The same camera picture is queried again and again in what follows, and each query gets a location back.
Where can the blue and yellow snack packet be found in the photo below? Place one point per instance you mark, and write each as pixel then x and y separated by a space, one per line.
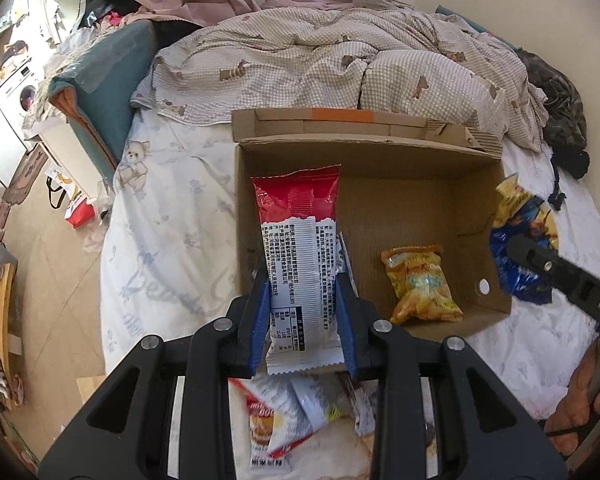
pixel 502 257

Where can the white burger print snack packet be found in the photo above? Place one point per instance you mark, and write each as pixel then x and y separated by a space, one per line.
pixel 270 425

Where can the dark camouflage cloth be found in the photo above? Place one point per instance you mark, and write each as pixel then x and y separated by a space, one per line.
pixel 560 100

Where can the red and white snack packet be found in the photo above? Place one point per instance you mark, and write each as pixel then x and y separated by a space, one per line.
pixel 300 260

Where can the brown doormat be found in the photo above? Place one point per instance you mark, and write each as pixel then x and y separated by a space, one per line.
pixel 25 175

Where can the teal padded board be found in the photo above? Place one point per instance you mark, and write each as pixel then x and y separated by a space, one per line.
pixel 110 75

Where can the orange patterned cloth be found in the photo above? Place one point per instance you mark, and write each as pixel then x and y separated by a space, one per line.
pixel 585 400

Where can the white and orange bag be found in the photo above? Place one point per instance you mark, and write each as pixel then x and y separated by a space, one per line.
pixel 62 185

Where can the white bear print bed sheet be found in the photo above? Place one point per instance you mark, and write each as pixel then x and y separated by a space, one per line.
pixel 180 240

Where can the white lace cloth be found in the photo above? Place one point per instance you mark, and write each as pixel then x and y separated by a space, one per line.
pixel 60 65

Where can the beige checkered duvet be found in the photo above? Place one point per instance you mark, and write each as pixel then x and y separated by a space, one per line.
pixel 330 60

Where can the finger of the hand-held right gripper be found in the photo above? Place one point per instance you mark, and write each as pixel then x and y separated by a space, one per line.
pixel 535 257

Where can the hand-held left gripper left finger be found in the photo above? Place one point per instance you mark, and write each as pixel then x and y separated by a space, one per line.
pixel 261 320

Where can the white washing machine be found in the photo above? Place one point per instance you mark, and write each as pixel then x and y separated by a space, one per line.
pixel 22 95

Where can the red bag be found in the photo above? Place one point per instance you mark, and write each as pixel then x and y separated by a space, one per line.
pixel 79 212

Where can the white grey snack packet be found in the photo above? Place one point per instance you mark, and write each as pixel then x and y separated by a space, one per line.
pixel 325 400

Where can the wooden chair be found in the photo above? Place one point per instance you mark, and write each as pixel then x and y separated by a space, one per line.
pixel 2 320

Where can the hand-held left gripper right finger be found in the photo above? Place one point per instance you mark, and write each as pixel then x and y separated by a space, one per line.
pixel 347 325

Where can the white low cabinet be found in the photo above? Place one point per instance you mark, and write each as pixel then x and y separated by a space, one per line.
pixel 65 150

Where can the brown cardboard box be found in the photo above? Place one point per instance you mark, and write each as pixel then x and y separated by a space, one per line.
pixel 405 210

